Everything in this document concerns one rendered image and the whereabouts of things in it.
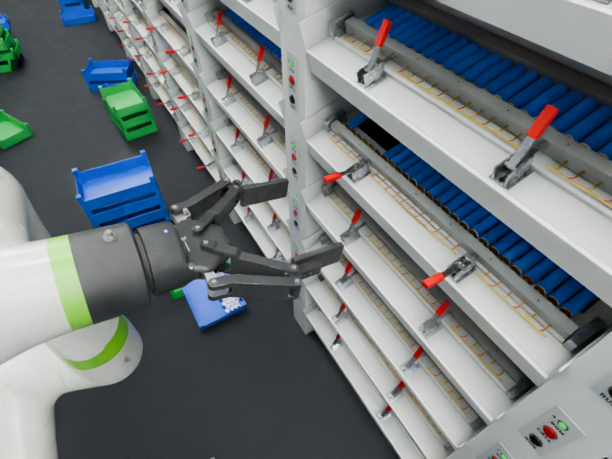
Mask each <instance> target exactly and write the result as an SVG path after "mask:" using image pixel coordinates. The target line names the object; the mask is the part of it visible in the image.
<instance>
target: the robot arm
mask: <svg viewBox="0 0 612 459"><path fill-rule="evenodd" d="M288 185H289V181H288V179H287V178H280V179H275V180H272V181H267V182H262V183H253V184H248V185H243V186H241V181H240V180H238V179H234V180H232V183H231V182H230V178H222V179H221V180H219V181H217V182H216V183H214V184H213V185H211V186H209V187H208V188H206V189H204V190H202V191H201V192H200V193H198V194H197V195H195V196H193V197H192V198H190V199H188V200H186V201H183V202H180V203H177V204H174V205H171V206H170V207H169V214H170V222H169V221H163V222H159V223H155V224H151V225H147V226H143V227H138V228H136V234H134V233H133V231H132V229H131V228H130V226H129V224H127V223H126V222H122V223H118V224H113V225H109V226H105V227H101V228H96V229H89V230H84V231H80V232H76V233H71V234H66V235H63V236H58V237H54V238H52V237H51V236H50V234H49V233H48V231H47V230H46V228H45V226H44V225H43V223H42V221H41V220H40V218H39V217H38V216H37V214H36V211H35V210H34V208H33V206H32V204H31V202H30V200H29V199H28V197H27V195H26V193H25V191H24V189H23V187H22V186H21V184H20V183H19V182H18V180H17V179H16V178H15V177H14V176H13V175H12V174H10V173H9V172H8V171H7V170H5V169H4V168H1V167H0V459H58V452H57V443H56V421H55V402H56V400H57V398H58V397H59V396H60V395H62V394H64V393H69V392H73V391H77V390H83V389H88V388H94V387H98V386H104V385H110V384H113V383H118V382H120V381H122V380H124V379H125V378H127V377H128V376H129V375H130V374H131V373H132V372H134V370H135V369H136V368H137V366H138V364H139V362H140V360H141V357H142V352H143V343H142V339H141V337H140V335H139V333H138V331H137V330H136V328H135V327H134V326H133V325H132V323H131V322H130V321H129V320H128V319H127V317H126V316H125V314H128V313H131V312H133V311H138V310H141V309H144V308H147V307H149V305H150V303H151V295H150V292H151V291H152V292H153V294H154V295H155V296H157V295H160V294H163V293H166V292H169V291H173V290H176V289H180V288H183V287H185V286H187V285H188V284H189V283H190V282H192V281H194V280H205V282H206V284H207V287H208V299H209V300H210V301H218V300H222V299H226V298H229V297H238V298H262V299H286V300H296V299H298V298H299V296H300V292H301V286H302V280H303V279H306V278H309V277H310V276H313V275H316V274H319V273H320V272H321V268H323V267H326V266H328V265H331V264H333V263H336V262H338V261H339V260H340V257H341V255H342V251H343V248H344V245H343V244H342V243H341V242H337V243H334V244H332V245H328V246H325V247H322V248H319V249H316V250H312V251H309V252H306V253H303V254H301V255H297V256H294V257H292V258H291V263H288V262H285V261H280V260H274V259H270V258H266V257H261V256H258V255H254V254H250V253H247V252H242V251H241V250H240V249H239V248H237V247H233V246H230V241H229V239H228V238H226V237H225V236H224V234H223V229H222V228H221V226H220V225H221V224H222V223H223V221H224V220H225V219H226V218H227V217H228V215H229V214H230V213H231V212H232V211H233V210H234V208H235V207H236V206H237V204H238V203H239V202H240V205H241V206H242V207H246V206H249V205H254V204H258V203H261V202H266V201H270V200H274V199H281V198H285V197H286V195H287V190H288ZM213 206H214V207H213ZM212 207H213V208H212ZM210 208H212V209H211V210H208V209H210ZM207 210H208V211H207ZM205 211H207V212H206V213H205V214H204V215H203V216H202V217H201V218H200V220H199V221H195V220H193V219H195V218H196V217H198V216H199V215H201V214H202V213H204V212H205ZM229 258H230V263H227V261H228V259H229ZM218 272H219V274H217V273H218ZM224 273H227V274H229V275H224ZM236 273H239V274H236ZM284 273H287V274H284ZM242 274H243V275H242Z"/></svg>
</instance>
